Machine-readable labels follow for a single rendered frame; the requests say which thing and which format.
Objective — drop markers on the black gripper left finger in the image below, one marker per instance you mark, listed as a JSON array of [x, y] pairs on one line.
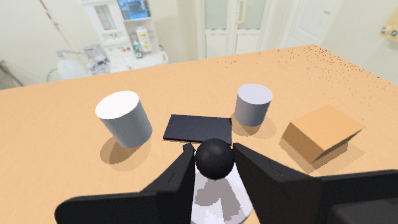
[[166, 200]]

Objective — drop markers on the grey cylinder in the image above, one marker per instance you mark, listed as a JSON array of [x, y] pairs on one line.
[[124, 116], [253, 101]]

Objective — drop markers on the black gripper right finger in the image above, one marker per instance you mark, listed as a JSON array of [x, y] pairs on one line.
[[283, 195]]

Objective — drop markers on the glass french press with black handle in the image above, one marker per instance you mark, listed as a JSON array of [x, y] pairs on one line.
[[219, 194]]

